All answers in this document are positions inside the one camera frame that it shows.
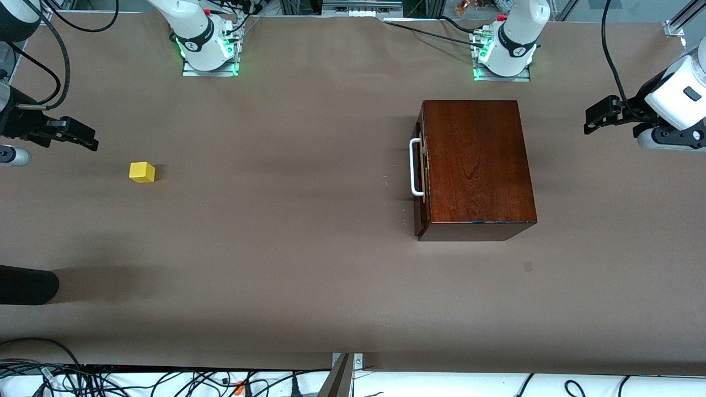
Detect aluminium profile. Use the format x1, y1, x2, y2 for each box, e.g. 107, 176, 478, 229
662, 0, 706, 38

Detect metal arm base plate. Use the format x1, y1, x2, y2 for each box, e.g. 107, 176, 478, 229
182, 55, 239, 78
473, 66, 531, 82

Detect dark wooden box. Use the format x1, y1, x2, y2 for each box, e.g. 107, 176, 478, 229
414, 99, 538, 242

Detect black cylinder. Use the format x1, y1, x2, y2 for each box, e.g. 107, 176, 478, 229
0, 265, 60, 305

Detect black looped cable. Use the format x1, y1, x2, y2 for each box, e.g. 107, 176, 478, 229
43, 0, 120, 33

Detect wooden drawer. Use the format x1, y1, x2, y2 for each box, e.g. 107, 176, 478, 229
414, 119, 428, 238

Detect white drawer handle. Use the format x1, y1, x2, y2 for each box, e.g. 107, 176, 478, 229
409, 138, 426, 197

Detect dark metal bar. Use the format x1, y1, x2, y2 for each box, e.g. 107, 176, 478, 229
317, 353, 354, 397

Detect black table cable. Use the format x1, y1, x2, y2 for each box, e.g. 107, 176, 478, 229
383, 17, 486, 47

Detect yellow block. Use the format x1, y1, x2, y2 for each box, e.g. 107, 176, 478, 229
129, 162, 156, 184

